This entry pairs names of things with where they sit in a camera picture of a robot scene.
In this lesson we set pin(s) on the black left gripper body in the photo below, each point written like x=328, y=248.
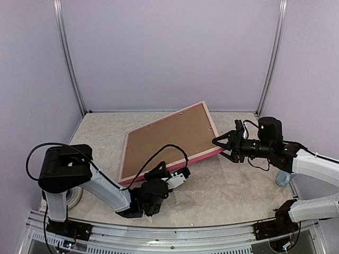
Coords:
x=158, y=173

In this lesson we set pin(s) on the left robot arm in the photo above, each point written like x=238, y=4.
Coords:
x=64, y=168

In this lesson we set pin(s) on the aluminium corner post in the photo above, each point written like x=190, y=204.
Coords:
x=58, y=9
x=273, y=56

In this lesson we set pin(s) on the brown cardboard backing board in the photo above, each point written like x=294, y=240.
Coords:
x=169, y=143

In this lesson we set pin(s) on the right aluminium corner post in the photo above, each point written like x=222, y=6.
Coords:
x=273, y=56

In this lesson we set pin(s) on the light blue ceramic mug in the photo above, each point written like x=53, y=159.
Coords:
x=283, y=178

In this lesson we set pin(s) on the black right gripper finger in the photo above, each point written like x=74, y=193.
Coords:
x=235, y=156
x=225, y=140

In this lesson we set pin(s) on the pink wooden picture frame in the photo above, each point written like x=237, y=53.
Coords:
x=169, y=169

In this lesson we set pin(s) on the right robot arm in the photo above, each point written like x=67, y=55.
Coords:
x=290, y=157

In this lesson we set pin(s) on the aluminium front rail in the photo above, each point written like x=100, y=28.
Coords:
x=110, y=238

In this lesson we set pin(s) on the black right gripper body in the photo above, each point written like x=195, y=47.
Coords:
x=242, y=150

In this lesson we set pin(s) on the left aluminium corner post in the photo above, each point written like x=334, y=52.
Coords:
x=58, y=9

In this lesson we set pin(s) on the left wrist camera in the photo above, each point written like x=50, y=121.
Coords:
x=177, y=178

